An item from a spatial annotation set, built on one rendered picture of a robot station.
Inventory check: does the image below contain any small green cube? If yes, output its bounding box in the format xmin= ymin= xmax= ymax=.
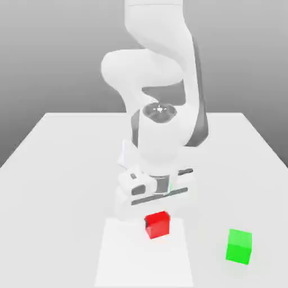
xmin=225 ymin=228 xmax=253 ymax=266

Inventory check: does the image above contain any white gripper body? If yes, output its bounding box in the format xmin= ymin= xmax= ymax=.
xmin=115 ymin=173 xmax=196 ymax=223

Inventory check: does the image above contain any small red cube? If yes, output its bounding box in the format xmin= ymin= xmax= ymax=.
xmin=144 ymin=210 xmax=171 ymax=240

